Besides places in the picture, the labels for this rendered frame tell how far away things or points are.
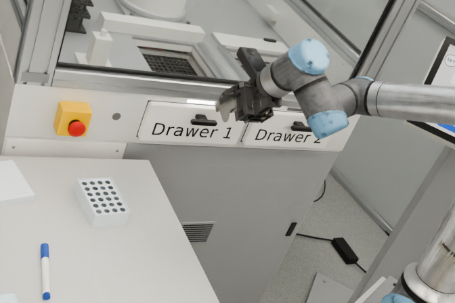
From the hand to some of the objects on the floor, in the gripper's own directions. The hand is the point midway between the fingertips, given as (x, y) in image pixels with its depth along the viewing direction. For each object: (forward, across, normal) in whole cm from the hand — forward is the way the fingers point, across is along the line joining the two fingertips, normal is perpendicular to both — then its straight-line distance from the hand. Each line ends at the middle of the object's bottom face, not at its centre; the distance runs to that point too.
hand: (225, 106), depth 156 cm
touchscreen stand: (+79, +95, -60) cm, 138 cm away
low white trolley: (+70, -41, -74) cm, 110 cm away
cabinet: (+115, +5, -10) cm, 116 cm away
